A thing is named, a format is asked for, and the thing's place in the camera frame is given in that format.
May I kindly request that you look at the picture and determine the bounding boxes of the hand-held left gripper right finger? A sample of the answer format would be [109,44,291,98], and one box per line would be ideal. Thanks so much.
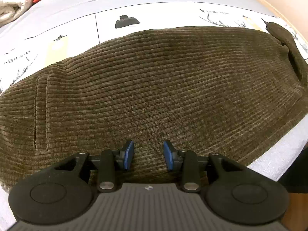
[164,141,246,193]

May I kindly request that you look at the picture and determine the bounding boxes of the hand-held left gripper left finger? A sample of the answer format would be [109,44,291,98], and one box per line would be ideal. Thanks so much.
[52,140,134,193]

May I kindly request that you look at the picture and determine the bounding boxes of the olive corduroy pants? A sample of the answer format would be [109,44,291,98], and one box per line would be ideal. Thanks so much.
[0,22,308,193]

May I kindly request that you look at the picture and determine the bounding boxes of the deer and lamp printed sheet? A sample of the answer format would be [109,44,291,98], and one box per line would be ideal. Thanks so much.
[0,1,308,94]

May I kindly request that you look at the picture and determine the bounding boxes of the folded white fleece blanket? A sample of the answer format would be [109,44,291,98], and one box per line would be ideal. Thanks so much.
[0,0,32,22]

